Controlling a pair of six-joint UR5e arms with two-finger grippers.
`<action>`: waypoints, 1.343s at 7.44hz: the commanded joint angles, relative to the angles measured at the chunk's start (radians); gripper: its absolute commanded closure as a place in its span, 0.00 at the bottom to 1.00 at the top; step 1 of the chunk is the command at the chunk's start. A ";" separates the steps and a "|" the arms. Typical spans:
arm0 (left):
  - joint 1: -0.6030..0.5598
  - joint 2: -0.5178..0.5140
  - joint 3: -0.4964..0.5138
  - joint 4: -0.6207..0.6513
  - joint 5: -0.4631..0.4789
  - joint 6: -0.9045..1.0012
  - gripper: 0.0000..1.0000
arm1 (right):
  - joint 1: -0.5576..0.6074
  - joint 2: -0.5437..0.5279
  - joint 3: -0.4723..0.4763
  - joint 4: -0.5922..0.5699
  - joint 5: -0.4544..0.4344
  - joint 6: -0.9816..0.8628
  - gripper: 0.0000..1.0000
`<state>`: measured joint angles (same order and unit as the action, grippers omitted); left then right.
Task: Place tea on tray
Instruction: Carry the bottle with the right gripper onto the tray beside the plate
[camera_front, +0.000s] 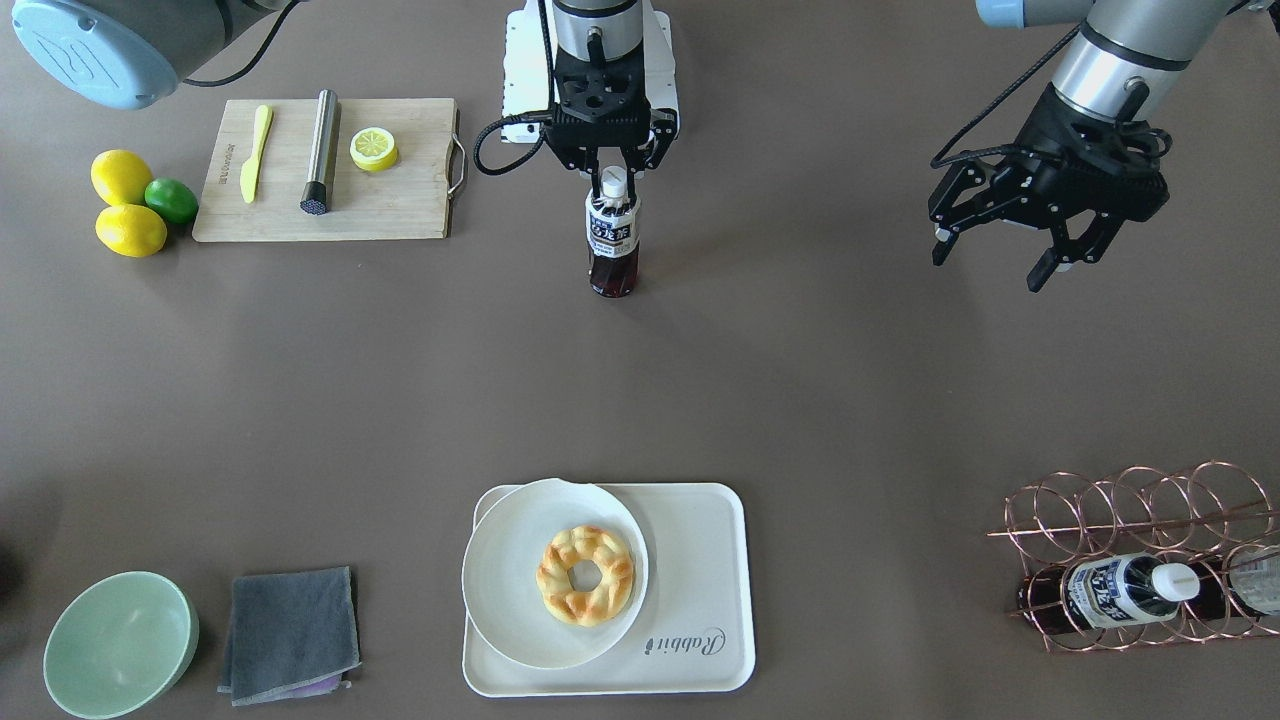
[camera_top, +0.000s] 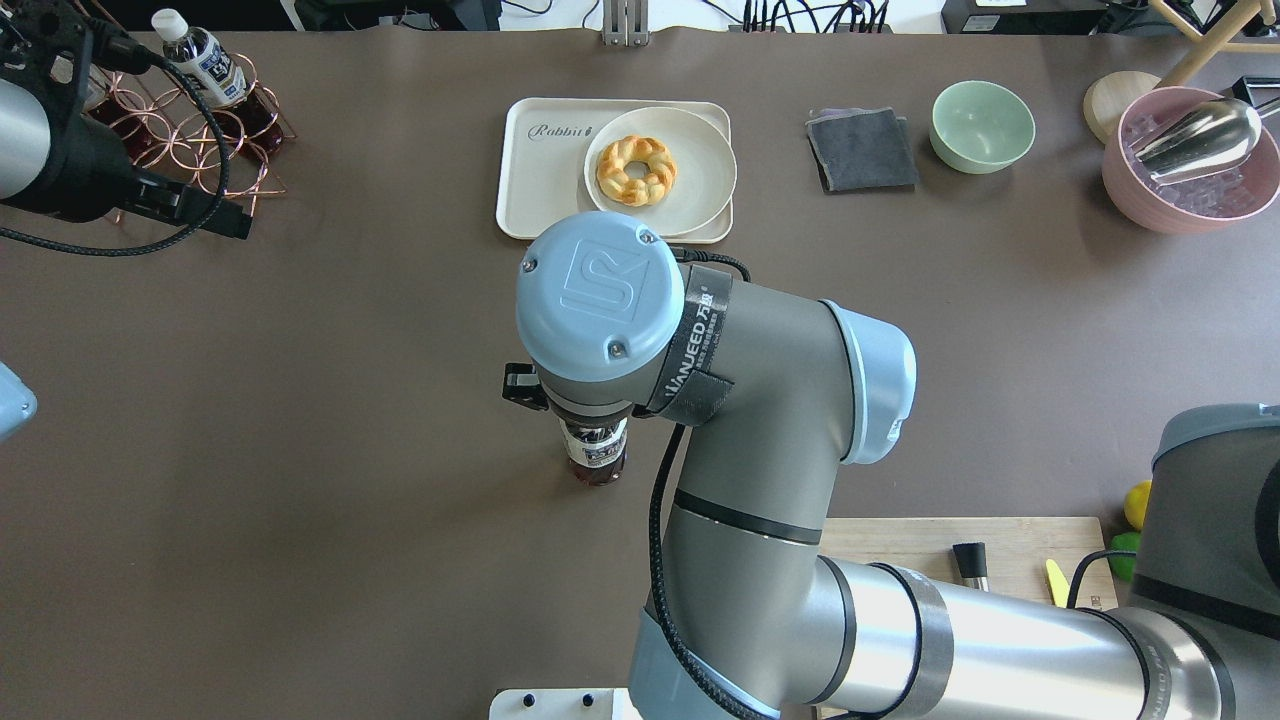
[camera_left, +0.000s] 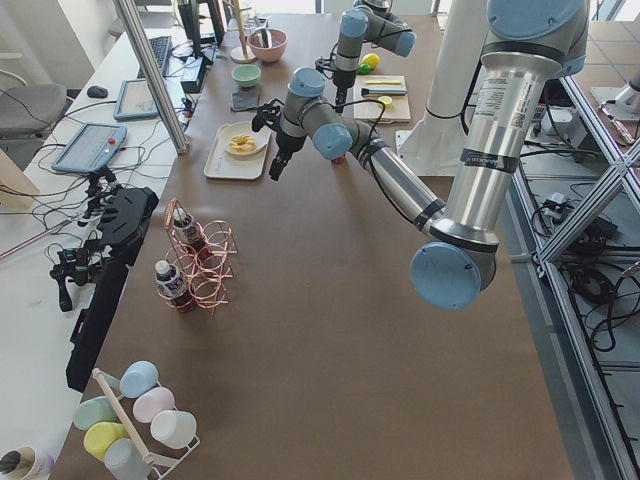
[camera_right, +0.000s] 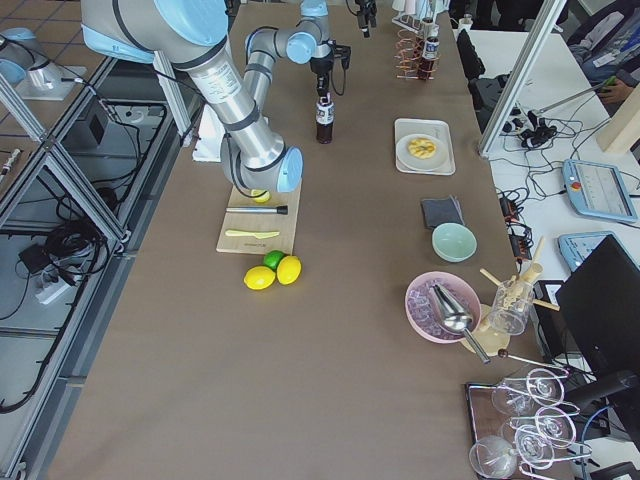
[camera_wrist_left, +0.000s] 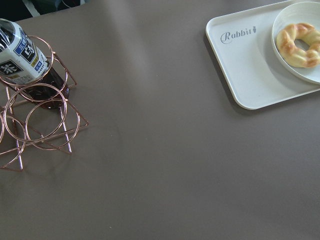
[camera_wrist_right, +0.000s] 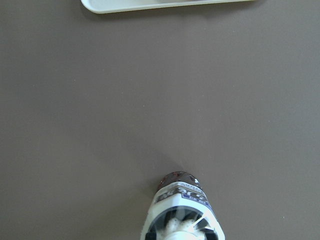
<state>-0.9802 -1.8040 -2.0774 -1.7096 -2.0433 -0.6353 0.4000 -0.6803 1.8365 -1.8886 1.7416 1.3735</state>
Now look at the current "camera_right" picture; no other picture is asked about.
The yellow lemon near board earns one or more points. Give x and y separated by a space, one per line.
259 277

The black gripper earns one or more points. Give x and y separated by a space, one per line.
319 67
361 20

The clear glass cup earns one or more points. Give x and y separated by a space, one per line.
510 309

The green lime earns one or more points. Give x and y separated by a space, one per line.
273 258

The lemon half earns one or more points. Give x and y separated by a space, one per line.
260 196

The wooden cutting board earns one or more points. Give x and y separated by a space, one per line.
262 223

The steel muddler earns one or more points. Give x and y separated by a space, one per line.
278 210

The wine glass lower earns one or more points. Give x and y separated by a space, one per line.
492 457

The wine glass rack tray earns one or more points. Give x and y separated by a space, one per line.
488 413

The metal ice scoop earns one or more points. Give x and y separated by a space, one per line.
457 319

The tea bottle upper rack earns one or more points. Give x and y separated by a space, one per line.
429 55

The grey folded cloth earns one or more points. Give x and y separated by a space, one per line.
440 211

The wine glass upper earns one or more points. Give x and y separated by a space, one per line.
518 396

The wine glass middle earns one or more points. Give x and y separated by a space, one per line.
536 437

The yellow plastic knife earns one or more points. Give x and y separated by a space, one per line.
253 234

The dark tea bottle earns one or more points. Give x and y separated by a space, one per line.
324 119

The white plate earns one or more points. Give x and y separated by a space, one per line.
425 165

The aluminium frame post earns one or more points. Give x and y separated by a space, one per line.
541 29

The black monitor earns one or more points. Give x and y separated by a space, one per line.
600 305

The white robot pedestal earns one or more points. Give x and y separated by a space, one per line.
209 137

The copper wire bottle rack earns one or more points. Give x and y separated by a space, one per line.
408 45

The ring pastry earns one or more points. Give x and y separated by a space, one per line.
421 148

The wooden cup stand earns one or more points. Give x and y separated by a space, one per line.
534 270

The long bar spoon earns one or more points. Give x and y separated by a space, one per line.
505 354

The cream serving tray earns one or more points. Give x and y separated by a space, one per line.
435 128

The blue teach pendant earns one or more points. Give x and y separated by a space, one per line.
598 190
576 247

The pink bowl of ice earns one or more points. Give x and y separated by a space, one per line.
422 314

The mint green bowl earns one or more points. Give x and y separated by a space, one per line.
454 242

